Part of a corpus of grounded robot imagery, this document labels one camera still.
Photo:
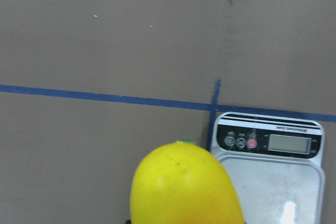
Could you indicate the yellow mango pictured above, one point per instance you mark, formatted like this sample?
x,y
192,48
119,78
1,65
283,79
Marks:
x,y
183,183

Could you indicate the digital kitchen scale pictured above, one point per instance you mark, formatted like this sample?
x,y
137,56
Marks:
x,y
274,164

